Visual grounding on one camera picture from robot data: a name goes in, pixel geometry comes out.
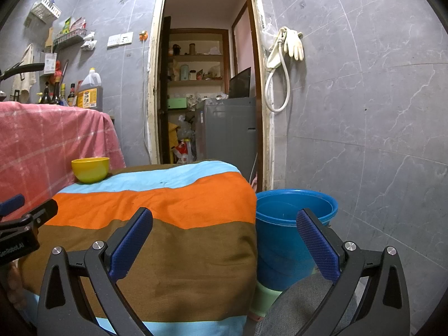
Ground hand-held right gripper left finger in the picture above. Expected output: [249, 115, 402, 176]
[36, 207, 155, 336]

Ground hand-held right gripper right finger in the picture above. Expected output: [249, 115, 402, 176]
[296, 207, 411, 336]

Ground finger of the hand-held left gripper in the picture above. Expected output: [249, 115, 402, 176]
[0, 194, 26, 218]
[0, 199, 58, 240]

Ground blue plastic bucket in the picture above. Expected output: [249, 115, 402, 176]
[255, 189, 339, 292]

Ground person's left hand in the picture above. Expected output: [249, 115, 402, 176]
[6, 261, 28, 309]

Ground striped blanket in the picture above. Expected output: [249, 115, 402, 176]
[17, 160, 259, 336]

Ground yellow bowl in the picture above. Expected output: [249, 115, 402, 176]
[71, 157, 110, 183]

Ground person's grey trousers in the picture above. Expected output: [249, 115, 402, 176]
[254, 269, 358, 336]

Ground pink checked cloth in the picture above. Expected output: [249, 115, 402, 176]
[0, 101, 127, 223]

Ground red white bag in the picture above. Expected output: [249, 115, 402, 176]
[173, 139, 191, 164]

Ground yellow bag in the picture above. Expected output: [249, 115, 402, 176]
[168, 122, 181, 149]

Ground large oil jug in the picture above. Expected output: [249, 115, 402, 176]
[76, 67, 104, 111]

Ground white hanging towel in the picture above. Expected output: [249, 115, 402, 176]
[12, 44, 37, 102]

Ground black frying pan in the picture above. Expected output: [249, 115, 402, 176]
[0, 62, 46, 81]

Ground red hanging utensil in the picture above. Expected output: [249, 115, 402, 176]
[52, 59, 69, 85]

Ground black laptop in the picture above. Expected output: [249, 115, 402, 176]
[228, 66, 252, 99]

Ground white crumpled plastic bag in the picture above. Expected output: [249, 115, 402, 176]
[80, 31, 98, 50]

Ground white plastic basket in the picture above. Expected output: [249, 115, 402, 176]
[24, 0, 62, 25]

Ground wooden shelf unit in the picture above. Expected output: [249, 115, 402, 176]
[167, 28, 232, 113]

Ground white rubber gloves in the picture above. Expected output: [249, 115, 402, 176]
[283, 27, 304, 61]

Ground clear plastic bag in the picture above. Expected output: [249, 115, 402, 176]
[261, 21, 281, 51]

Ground white wall cable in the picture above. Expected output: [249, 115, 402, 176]
[142, 40, 149, 155]

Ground white hose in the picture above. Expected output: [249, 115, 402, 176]
[265, 30, 291, 113]

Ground wooden door frame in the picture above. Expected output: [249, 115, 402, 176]
[146, 0, 277, 191]

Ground wall shelf rack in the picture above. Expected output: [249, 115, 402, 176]
[54, 30, 88, 48]

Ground white switch plate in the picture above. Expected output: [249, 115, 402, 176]
[107, 32, 134, 48]

